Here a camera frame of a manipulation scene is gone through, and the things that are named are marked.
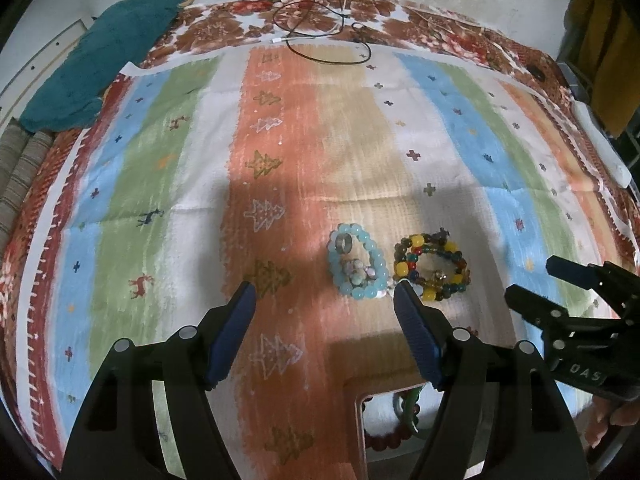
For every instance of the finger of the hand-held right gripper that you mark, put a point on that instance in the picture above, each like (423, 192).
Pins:
(535, 305)
(575, 270)

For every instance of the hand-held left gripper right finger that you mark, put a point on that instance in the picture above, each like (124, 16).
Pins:
(417, 332)

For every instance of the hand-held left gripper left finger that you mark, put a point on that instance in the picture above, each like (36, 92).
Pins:
(232, 335)

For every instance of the metal tin box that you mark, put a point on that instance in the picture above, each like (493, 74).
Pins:
(357, 410)

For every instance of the person's right hand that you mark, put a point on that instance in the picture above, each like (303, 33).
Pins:
(597, 422)

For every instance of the green bangle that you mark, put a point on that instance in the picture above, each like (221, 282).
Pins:
(412, 407)

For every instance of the white oblong object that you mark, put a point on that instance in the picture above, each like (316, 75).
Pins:
(600, 140)

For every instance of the small black object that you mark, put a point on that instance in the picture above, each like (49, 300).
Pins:
(537, 72)

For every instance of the striped patterned mat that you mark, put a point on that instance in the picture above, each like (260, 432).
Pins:
(350, 135)

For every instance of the yellow cloth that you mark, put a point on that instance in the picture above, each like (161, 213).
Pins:
(605, 35)

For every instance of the striped pillow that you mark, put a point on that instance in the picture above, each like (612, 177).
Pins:
(10, 160)
(32, 155)

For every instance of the teal blanket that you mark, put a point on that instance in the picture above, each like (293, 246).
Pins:
(90, 70)

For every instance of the white bed headboard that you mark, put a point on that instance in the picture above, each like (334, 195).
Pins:
(40, 55)

